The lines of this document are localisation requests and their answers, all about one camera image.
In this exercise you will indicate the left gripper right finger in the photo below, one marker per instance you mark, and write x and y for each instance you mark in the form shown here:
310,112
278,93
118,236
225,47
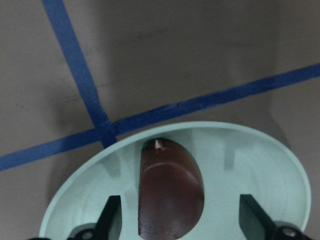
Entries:
256,224

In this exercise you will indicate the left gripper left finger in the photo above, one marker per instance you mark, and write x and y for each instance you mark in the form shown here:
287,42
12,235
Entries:
108,225

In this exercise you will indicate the light green plate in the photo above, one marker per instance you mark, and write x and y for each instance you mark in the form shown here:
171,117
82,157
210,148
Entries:
232,159

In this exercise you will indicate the brown bun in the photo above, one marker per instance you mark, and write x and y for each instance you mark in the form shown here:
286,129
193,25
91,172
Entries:
171,192

